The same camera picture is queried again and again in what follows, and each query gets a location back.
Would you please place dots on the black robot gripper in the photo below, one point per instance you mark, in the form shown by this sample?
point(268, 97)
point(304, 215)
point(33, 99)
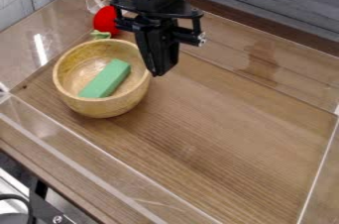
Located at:
point(173, 18)

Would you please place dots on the green rectangular block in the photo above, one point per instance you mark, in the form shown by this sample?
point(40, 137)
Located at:
point(106, 80)

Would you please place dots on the light wooden bowl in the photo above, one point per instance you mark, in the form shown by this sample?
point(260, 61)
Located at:
point(77, 67)

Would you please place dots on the red plush strawberry toy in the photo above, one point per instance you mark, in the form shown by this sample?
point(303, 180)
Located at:
point(102, 23)

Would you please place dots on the clear acrylic enclosure wall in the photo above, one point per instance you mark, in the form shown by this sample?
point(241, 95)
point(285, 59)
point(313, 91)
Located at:
point(231, 144)

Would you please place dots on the black table leg bracket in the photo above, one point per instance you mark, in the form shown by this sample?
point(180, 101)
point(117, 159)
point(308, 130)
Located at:
point(44, 211)

